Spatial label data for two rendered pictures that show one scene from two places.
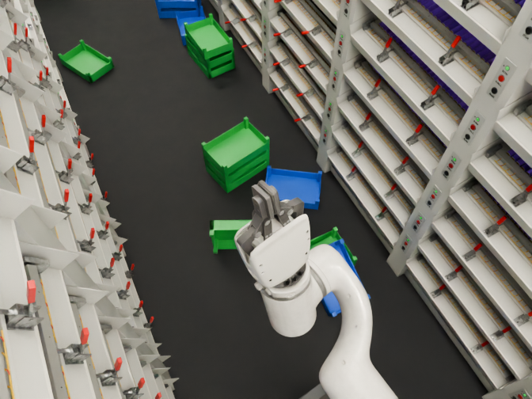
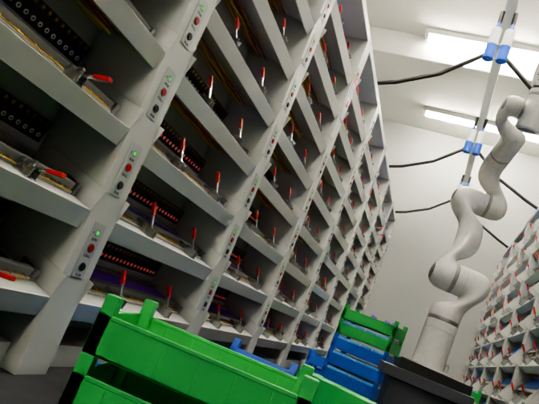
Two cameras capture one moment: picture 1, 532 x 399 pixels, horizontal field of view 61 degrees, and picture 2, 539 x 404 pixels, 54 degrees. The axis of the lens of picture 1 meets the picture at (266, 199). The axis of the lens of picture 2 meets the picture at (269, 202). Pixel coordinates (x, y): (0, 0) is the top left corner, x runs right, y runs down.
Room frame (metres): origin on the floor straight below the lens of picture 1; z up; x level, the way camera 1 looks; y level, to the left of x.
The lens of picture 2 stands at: (2.07, 0.74, 0.30)
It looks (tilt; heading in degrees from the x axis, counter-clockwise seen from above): 11 degrees up; 227
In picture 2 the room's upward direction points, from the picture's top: 22 degrees clockwise
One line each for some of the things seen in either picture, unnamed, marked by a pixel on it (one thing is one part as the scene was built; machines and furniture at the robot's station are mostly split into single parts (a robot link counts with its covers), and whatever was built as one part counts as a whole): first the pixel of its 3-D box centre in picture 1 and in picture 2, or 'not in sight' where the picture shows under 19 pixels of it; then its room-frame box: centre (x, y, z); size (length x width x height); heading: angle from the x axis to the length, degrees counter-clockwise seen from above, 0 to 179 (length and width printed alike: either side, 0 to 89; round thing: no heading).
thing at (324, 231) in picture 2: not in sight; (317, 225); (-0.30, -1.34, 0.87); 0.20 x 0.09 x 1.74; 116
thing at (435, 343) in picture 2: not in sight; (434, 345); (0.12, -0.20, 0.40); 0.19 x 0.19 x 0.18
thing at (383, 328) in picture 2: not in sight; (374, 322); (-0.40, -0.80, 0.44); 0.30 x 0.20 x 0.08; 103
